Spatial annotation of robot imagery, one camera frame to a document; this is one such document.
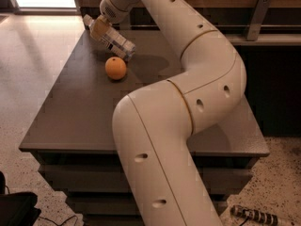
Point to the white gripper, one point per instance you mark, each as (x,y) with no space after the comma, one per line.
(110,10)

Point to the blue labelled plastic bottle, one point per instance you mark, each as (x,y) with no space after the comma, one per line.
(114,41)

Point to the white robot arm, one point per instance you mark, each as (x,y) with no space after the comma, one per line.
(151,125)

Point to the orange fruit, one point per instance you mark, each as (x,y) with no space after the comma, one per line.
(115,68)

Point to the grey drawer cabinet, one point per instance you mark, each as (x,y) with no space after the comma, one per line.
(71,137)

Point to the black bag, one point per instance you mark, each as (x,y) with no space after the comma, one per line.
(17,209)

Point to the left metal bracket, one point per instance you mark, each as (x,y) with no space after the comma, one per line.
(125,24)

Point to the metal bracket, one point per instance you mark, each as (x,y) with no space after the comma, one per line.
(125,24)
(253,30)

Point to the wooden wall shelf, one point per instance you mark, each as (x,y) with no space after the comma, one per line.
(182,25)

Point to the right metal bracket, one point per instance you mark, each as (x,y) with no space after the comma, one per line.
(253,30)

